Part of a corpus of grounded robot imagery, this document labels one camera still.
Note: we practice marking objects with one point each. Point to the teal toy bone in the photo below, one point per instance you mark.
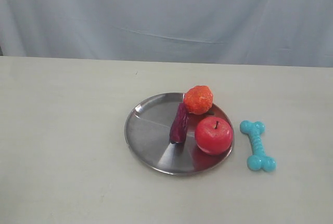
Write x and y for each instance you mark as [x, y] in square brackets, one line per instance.
[258, 160]

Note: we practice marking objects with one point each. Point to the orange bumpy fruit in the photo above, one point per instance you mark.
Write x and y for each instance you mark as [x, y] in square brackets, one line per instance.
[198, 100]

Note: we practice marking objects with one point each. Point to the purple toy eggplant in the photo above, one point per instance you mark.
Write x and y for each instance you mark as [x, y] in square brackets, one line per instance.
[179, 127]

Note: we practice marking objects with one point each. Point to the round steel plate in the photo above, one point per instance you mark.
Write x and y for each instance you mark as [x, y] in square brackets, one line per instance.
[147, 130]

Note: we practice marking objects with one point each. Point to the red apple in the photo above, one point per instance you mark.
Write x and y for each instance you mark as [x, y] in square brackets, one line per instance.
[213, 135]

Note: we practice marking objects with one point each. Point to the white backdrop curtain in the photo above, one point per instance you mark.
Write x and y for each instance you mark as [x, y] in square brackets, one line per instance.
[269, 32]

